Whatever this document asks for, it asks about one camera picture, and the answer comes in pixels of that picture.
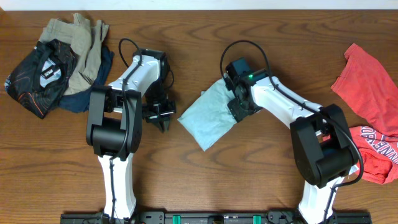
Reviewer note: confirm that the black patterned shirt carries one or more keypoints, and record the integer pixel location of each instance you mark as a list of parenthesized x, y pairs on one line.
[(41, 78)]

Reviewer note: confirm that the light blue t-shirt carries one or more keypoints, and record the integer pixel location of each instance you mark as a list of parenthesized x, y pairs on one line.
[(209, 118)]

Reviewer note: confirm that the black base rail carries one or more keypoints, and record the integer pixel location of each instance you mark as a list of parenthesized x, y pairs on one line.
[(272, 216)]

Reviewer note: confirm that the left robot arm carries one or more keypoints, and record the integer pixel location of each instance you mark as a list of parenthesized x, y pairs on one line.
[(114, 127)]

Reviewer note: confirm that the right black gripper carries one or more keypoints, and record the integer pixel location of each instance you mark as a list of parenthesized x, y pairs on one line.
[(237, 111)]

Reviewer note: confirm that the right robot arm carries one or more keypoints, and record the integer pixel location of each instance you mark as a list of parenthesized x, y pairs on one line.
[(324, 150)]

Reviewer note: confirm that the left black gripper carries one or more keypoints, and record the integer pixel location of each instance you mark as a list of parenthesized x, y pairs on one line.
[(148, 115)]

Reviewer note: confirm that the red printed t-shirt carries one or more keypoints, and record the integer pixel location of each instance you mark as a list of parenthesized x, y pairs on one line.
[(366, 87)]

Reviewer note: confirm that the khaki folded pants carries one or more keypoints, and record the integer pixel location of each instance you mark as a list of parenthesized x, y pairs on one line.
[(86, 42)]

